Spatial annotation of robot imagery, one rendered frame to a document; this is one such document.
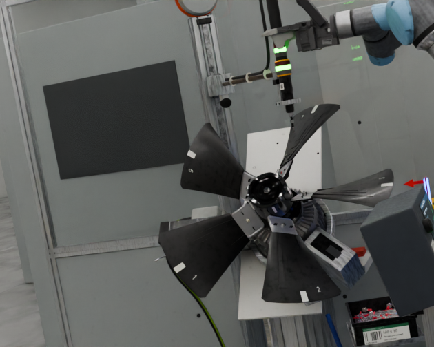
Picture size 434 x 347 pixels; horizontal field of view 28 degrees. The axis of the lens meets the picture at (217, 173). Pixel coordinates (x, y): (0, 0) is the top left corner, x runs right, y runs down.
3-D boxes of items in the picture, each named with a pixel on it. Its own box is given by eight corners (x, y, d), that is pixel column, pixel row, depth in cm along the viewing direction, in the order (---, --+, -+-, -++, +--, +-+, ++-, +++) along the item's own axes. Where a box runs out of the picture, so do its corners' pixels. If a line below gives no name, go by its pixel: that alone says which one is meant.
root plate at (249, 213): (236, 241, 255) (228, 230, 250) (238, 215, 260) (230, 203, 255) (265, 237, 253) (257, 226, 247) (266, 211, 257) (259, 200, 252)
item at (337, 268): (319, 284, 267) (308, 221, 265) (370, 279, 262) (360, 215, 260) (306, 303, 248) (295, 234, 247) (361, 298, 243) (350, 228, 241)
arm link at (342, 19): (347, 9, 236) (352, 10, 244) (331, 12, 238) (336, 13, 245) (352, 36, 237) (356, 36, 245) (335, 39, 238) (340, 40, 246)
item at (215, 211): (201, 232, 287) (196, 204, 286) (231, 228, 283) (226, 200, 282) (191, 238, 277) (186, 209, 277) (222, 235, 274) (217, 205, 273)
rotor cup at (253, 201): (254, 234, 257) (240, 213, 247) (256, 192, 265) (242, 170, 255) (302, 228, 252) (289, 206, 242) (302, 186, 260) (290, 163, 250)
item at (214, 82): (208, 98, 312) (204, 76, 311) (226, 96, 314) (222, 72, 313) (216, 98, 302) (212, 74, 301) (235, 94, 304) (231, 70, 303)
